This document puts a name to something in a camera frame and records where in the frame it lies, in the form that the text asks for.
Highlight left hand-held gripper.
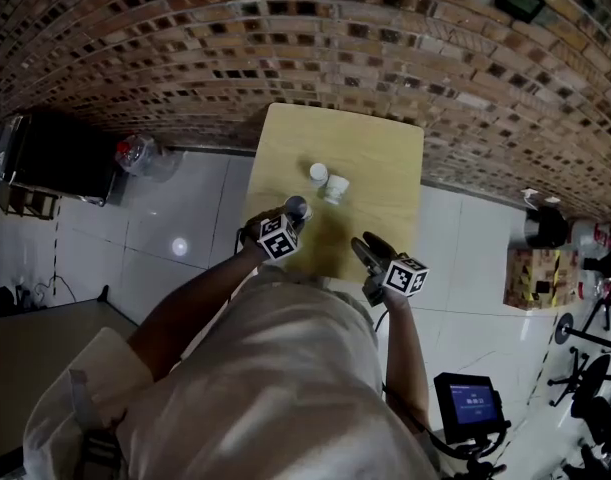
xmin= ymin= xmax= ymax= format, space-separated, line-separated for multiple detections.
xmin=237 ymin=211 xmax=310 ymax=263

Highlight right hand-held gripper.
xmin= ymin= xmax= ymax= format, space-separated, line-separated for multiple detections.
xmin=350 ymin=231 xmax=430 ymax=308

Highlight white paper cup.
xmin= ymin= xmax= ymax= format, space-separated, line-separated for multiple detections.
xmin=324 ymin=175 xmax=351 ymax=206
xmin=308 ymin=162 xmax=330 ymax=189
xmin=284 ymin=195 xmax=314 ymax=223

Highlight person's left forearm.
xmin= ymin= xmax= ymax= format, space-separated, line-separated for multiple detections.
xmin=126 ymin=247 xmax=266 ymax=384

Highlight person's right forearm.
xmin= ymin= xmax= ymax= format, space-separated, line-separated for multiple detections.
xmin=382 ymin=295 xmax=434 ymax=432

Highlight cardboard box with striped tape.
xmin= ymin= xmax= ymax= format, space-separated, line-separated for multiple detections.
xmin=503 ymin=247 xmax=584 ymax=312

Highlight clear plastic bottle red cap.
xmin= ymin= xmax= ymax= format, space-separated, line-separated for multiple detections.
xmin=114 ymin=135 xmax=179 ymax=183

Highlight black and silver bucket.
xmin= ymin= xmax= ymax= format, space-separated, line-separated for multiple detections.
xmin=509 ymin=205 xmax=570 ymax=249

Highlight person's beige clothing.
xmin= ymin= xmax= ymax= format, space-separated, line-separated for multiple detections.
xmin=22 ymin=262 xmax=444 ymax=480

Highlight small black monitor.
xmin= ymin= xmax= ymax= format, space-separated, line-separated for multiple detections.
xmin=433 ymin=373 xmax=506 ymax=444

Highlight black stand with round base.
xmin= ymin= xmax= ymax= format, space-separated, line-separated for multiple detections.
xmin=553 ymin=297 xmax=611 ymax=354

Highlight clear water jug red label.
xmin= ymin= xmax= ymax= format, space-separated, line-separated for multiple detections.
xmin=567 ymin=220 xmax=611 ymax=259

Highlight clear water jug red cap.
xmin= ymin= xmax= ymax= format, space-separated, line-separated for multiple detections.
xmin=579 ymin=272 xmax=611 ymax=302

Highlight black office chair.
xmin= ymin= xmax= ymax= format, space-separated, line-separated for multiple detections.
xmin=547 ymin=347 xmax=611 ymax=419

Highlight dark low cabinet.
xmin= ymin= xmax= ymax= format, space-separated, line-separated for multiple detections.
xmin=0 ymin=112 xmax=119 ymax=207

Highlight grey table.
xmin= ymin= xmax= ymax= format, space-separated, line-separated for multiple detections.
xmin=0 ymin=297 xmax=139 ymax=469

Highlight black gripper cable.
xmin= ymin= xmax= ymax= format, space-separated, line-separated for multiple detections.
xmin=372 ymin=307 xmax=391 ymax=339

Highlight thick black monitor cable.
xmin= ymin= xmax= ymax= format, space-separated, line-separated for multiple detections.
xmin=379 ymin=380 xmax=456 ymax=457

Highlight black floor cables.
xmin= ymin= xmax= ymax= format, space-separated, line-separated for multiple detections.
xmin=14 ymin=275 xmax=79 ymax=307

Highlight wooden shelf frame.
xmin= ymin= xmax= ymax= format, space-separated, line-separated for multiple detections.
xmin=0 ymin=182 xmax=61 ymax=222

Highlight black wall device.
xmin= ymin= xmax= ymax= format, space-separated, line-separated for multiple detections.
xmin=493 ymin=0 xmax=546 ymax=24

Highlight black shoulder strap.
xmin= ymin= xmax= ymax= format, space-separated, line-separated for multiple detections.
xmin=77 ymin=427 xmax=121 ymax=480

